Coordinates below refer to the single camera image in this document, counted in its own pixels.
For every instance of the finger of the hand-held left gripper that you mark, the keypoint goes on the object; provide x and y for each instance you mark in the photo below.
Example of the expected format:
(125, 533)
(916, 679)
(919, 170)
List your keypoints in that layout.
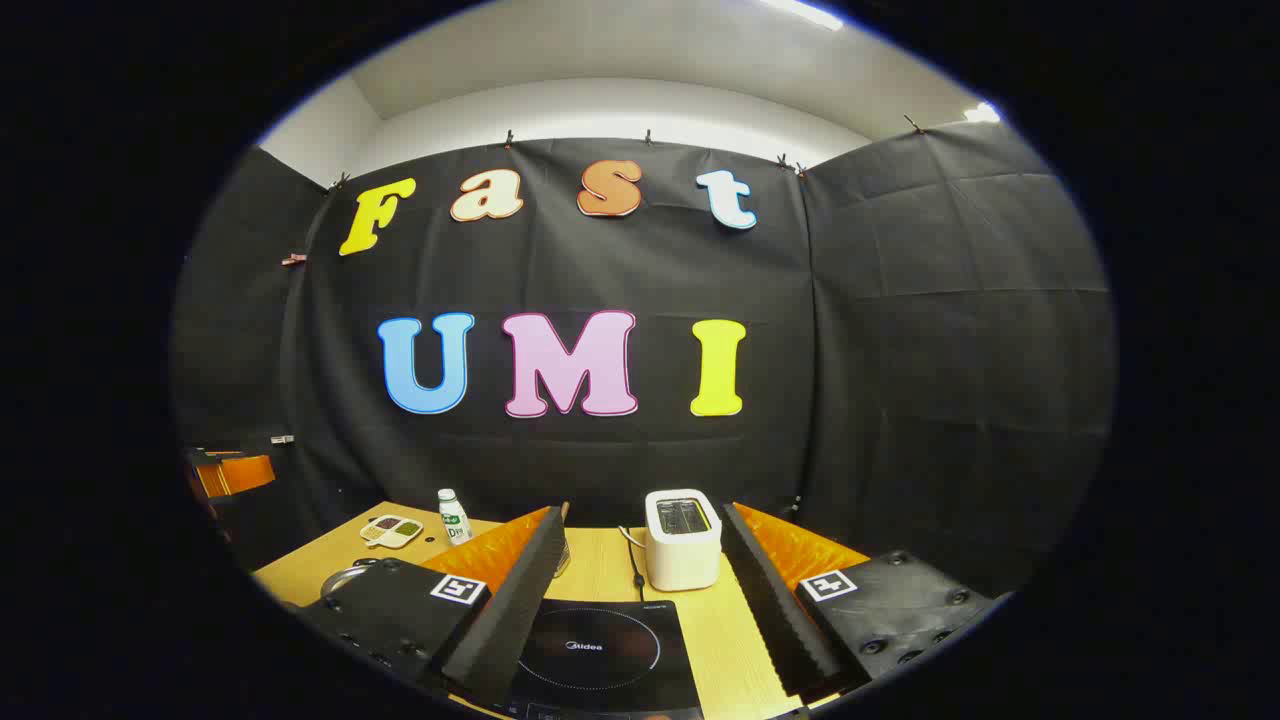
(238, 474)

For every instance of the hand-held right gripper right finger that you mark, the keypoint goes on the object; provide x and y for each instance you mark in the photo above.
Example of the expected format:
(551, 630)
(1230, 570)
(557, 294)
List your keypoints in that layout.
(770, 600)

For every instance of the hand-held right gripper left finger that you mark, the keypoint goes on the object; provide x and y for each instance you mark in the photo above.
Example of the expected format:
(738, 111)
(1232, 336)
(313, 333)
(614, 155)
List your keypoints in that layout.
(520, 610)

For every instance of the black induction cooktop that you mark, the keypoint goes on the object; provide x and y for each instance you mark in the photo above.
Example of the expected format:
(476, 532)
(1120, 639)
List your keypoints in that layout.
(600, 680)

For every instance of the stainless steel pot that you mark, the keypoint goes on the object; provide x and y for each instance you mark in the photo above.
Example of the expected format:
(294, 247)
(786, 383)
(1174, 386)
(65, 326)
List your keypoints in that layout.
(335, 580)

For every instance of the white toaster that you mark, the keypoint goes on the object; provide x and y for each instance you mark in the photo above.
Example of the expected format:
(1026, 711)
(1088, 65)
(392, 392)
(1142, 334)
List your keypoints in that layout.
(685, 560)

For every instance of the white bottle with green label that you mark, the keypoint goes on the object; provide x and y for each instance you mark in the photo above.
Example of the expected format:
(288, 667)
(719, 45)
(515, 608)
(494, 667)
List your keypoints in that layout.
(455, 520)

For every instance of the white divided sauce dish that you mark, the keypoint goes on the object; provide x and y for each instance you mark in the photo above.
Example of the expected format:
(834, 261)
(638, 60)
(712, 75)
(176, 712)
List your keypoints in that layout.
(390, 541)

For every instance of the black backdrop cloth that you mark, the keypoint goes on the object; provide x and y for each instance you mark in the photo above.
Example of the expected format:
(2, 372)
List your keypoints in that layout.
(600, 260)

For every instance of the small ceiling light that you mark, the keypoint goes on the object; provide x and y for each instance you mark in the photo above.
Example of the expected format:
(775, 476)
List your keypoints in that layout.
(982, 112)

